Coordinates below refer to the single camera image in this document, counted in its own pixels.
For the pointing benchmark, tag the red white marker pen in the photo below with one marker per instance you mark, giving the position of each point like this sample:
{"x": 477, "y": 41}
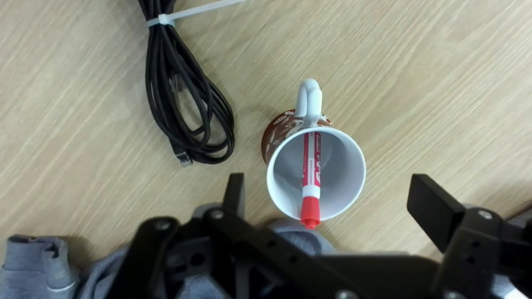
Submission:
{"x": 311, "y": 167}

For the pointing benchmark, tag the red mug white inside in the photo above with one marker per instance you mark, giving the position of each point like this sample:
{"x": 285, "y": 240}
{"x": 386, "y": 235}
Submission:
{"x": 338, "y": 167}

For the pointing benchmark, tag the grey sweater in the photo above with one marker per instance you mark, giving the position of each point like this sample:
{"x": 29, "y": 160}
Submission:
{"x": 34, "y": 267}

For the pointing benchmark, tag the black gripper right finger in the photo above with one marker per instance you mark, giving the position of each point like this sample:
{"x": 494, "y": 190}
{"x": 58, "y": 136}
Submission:
{"x": 438, "y": 214}

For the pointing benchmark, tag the white zip tie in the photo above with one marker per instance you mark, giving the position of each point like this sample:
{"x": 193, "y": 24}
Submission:
{"x": 167, "y": 21}

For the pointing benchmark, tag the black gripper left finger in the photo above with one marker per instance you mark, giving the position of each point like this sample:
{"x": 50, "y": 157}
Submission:
{"x": 235, "y": 194}

